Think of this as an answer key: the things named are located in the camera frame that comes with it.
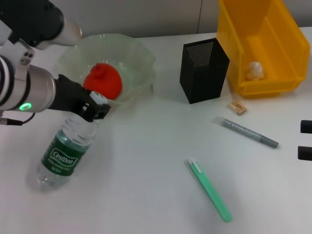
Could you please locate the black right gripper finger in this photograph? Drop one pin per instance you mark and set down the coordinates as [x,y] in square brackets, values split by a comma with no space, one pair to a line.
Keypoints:
[307,126]
[306,153]

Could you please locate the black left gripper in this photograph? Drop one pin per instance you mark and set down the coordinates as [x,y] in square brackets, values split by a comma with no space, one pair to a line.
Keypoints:
[68,95]

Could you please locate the red toy pomegranate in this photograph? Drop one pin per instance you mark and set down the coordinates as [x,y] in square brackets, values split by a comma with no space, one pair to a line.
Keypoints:
[104,80]

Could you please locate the clear green-label water bottle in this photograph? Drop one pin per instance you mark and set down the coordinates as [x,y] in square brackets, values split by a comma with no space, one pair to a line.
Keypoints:
[63,156]

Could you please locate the white paper ball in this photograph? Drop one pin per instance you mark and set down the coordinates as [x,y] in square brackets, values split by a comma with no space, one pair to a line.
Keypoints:
[254,70]

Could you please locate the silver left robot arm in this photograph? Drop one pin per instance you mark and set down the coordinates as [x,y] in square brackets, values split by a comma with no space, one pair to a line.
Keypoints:
[31,87]

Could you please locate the grey marker pen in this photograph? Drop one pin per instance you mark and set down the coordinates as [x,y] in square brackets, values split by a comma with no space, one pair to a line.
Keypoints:
[246,131]

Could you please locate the green glass fruit bowl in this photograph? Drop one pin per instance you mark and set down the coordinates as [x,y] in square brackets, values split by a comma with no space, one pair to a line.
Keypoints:
[136,58]

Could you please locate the small beige eraser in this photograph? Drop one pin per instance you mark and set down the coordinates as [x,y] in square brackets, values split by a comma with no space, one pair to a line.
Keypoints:
[237,107]

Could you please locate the green pen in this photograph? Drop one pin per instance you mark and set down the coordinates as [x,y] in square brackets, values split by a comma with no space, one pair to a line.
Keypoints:
[209,190]

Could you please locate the black mesh pen holder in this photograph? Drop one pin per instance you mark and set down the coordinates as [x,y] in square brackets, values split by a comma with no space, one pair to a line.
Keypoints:
[202,83]

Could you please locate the yellow plastic bin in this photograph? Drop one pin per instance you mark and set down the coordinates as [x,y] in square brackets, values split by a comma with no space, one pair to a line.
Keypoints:
[280,48]

